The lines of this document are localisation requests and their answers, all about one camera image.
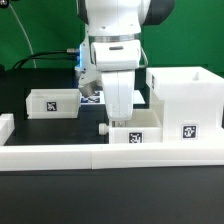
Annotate white drawer cabinet box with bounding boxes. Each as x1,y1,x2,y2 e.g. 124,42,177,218
146,67,224,142

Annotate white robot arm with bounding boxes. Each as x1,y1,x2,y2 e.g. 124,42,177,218
76,0,175,122

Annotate white front fence wall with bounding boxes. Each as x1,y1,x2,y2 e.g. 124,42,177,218
0,142,224,172

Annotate white thin cable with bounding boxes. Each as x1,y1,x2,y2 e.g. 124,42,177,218
7,2,38,69

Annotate white fence wall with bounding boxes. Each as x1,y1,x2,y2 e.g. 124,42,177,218
0,142,224,172
0,114,15,146

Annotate white front drawer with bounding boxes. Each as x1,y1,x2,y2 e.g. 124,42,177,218
99,109,163,144

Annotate fiducial marker sheet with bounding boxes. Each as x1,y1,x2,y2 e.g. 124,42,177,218
80,90,145,105

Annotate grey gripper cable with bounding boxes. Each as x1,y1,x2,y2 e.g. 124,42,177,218
139,46,149,70

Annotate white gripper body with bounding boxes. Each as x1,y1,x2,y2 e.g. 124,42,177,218
77,40,141,121

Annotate white drawer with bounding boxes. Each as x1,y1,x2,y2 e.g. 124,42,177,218
26,89,80,119
99,109,163,144

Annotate black cable bundle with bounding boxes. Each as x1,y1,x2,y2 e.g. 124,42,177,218
12,48,81,70

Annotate white left fence wall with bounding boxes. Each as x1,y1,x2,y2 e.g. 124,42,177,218
0,114,15,146

